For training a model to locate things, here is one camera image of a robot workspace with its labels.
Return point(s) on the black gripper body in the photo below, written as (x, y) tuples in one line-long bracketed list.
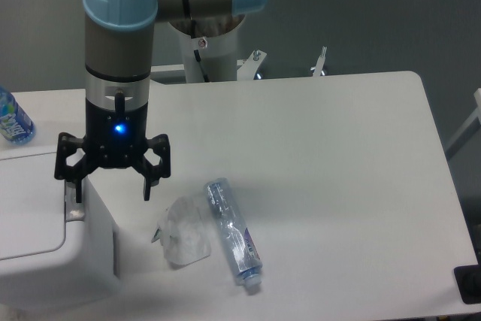
[(115, 142)]

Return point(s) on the grey trash can push button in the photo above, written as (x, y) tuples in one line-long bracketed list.
[(74, 205)]

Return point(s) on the white plastic trash can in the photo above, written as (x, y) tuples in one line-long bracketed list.
[(45, 261)]

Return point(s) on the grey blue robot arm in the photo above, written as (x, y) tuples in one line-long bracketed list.
[(118, 60)]

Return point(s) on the blue labelled water bottle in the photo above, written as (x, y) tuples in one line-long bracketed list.
[(16, 126)]

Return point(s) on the crumpled white plastic wrapper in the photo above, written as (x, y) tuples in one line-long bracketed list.
[(182, 235)]

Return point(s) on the empty clear plastic bottle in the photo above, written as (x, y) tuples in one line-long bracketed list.
[(240, 251)]

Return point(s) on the black clamp at table edge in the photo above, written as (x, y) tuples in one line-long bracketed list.
[(468, 281)]

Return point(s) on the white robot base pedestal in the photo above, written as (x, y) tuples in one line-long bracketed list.
[(209, 53)]

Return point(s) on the white frame at right edge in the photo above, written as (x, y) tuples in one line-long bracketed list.
[(465, 131)]

